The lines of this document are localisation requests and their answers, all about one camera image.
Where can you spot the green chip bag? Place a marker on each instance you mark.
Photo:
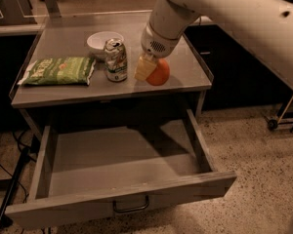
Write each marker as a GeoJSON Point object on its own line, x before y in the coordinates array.
{"type": "Point", "coordinates": [59, 71]}

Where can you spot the black drawer handle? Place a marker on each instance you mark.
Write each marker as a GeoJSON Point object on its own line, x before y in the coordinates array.
{"type": "Point", "coordinates": [131, 204]}

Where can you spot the orange fruit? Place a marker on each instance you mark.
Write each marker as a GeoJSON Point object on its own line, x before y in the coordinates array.
{"type": "Point", "coordinates": [160, 74]}

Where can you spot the grey open drawer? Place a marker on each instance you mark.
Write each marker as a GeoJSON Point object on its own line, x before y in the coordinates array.
{"type": "Point", "coordinates": [84, 165]}

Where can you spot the white ceramic bowl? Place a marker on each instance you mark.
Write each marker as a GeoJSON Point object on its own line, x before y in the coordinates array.
{"type": "Point", "coordinates": [96, 42]}

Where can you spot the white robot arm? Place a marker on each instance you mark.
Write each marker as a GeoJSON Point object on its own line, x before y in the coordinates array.
{"type": "Point", "coordinates": [262, 27]}

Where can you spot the green white soda can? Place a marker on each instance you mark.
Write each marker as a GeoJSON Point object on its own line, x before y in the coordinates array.
{"type": "Point", "coordinates": [115, 60]}

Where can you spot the black wheeled cart base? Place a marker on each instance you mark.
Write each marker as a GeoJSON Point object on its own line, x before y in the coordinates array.
{"type": "Point", "coordinates": [283, 117]}

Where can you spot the grey cabinet counter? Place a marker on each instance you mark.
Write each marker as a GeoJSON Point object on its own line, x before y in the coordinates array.
{"type": "Point", "coordinates": [66, 37]}

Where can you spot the black stand leg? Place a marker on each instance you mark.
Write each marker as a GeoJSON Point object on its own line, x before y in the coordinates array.
{"type": "Point", "coordinates": [11, 188]}

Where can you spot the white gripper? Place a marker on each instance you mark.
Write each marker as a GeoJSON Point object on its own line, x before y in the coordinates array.
{"type": "Point", "coordinates": [155, 45]}

